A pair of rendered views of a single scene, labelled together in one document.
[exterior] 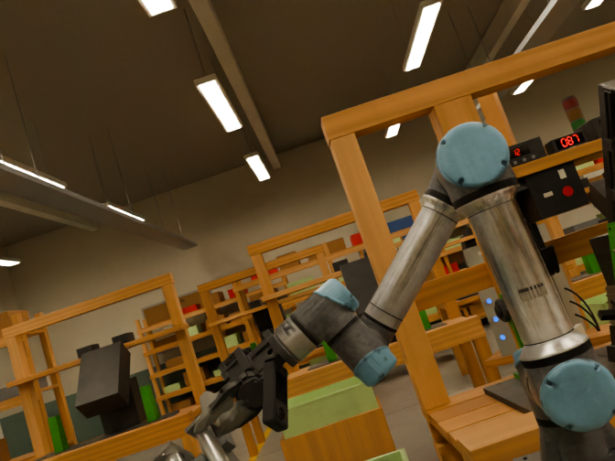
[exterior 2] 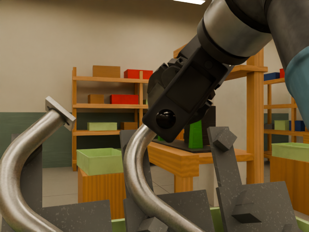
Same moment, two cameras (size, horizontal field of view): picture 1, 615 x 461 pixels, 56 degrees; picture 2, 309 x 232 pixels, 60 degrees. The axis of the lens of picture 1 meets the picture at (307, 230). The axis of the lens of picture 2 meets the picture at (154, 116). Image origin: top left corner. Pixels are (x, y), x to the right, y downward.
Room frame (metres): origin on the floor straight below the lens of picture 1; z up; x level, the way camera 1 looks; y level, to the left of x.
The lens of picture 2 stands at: (0.87, -0.15, 1.17)
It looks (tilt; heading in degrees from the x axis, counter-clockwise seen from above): 0 degrees down; 70
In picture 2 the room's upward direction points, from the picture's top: straight up
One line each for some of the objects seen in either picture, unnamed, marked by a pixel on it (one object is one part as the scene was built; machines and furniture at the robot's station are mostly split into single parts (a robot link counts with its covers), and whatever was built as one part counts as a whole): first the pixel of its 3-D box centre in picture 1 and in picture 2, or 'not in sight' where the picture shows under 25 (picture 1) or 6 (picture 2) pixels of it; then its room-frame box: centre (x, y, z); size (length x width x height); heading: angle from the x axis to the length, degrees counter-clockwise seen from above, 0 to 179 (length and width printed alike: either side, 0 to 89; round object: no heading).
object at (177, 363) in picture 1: (227, 349); not in sight; (11.20, 2.19, 1.11); 3.01 x 0.54 x 2.23; 89
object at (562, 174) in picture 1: (550, 193); not in sight; (1.93, -0.81, 1.42); 0.17 x 0.12 x 0.15; 92
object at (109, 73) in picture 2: not in sight; (138, 117); (2.72, 5.94, 1.14); 3.01 x 0.54 x 2.28; 179
